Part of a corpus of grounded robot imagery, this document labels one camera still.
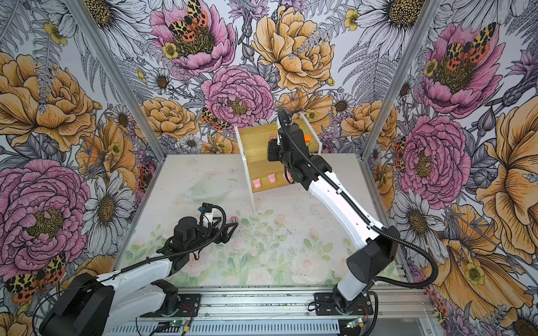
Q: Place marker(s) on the aluminium front rail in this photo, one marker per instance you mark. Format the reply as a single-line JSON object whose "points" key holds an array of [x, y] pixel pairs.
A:
{"points": [[265, 303]]}

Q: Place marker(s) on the right aluminium corner post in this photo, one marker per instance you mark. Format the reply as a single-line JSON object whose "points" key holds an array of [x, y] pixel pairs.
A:
{"points": [[425, 21]]}

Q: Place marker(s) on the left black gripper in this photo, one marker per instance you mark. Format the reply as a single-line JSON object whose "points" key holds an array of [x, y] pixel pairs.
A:
{"points": [[218, 239]]}

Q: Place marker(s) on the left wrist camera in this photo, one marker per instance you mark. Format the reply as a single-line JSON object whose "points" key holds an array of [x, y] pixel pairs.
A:
{"points": [[207, 212]]}

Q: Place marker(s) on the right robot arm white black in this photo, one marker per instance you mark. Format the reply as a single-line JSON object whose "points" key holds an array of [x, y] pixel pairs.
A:
{"points": [[374, 252]]}

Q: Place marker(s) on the aluminium corner post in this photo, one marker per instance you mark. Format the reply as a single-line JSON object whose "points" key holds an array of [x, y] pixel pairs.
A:
{"points": [[90, 30], [425, 21]]}

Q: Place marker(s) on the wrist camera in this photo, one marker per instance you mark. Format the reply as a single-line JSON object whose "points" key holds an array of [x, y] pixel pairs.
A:
{"points": [[287, 127], [207, 212]]}

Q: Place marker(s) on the left aluminium corner post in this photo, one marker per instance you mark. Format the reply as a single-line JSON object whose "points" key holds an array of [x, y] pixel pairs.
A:
{"points": [[90, 30]]}

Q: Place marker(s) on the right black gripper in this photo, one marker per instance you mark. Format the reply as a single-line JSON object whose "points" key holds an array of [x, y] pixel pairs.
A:
{"points": [[274, 144]]}

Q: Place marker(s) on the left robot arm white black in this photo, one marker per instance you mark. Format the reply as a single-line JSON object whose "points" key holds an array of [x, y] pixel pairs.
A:
{"points": [[95, 305]]}

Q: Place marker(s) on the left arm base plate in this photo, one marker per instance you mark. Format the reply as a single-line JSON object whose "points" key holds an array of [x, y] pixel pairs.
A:
{"points": [[186, 305]]}

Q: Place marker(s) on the green orange mixer truck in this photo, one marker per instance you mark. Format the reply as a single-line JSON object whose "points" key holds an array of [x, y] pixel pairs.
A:
{"points": [[307, 139]]}

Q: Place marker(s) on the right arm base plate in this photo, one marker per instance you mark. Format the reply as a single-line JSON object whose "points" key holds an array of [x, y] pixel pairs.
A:
{"points": [[334, 304]]}

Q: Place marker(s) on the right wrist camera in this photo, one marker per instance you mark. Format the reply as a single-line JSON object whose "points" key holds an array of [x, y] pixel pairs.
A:
{"points": [[287, 127]]}

